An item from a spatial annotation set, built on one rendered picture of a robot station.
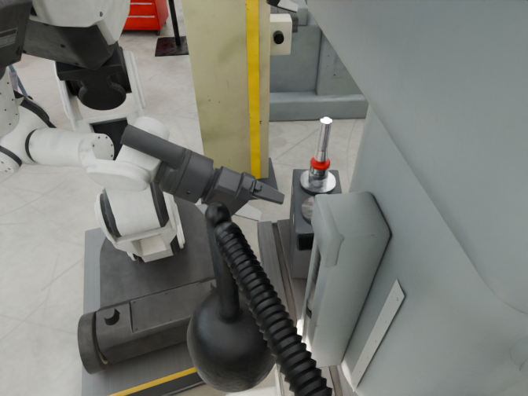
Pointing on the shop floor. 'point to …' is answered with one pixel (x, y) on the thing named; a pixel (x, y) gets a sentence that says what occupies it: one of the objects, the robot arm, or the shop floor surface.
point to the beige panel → (232, 82)
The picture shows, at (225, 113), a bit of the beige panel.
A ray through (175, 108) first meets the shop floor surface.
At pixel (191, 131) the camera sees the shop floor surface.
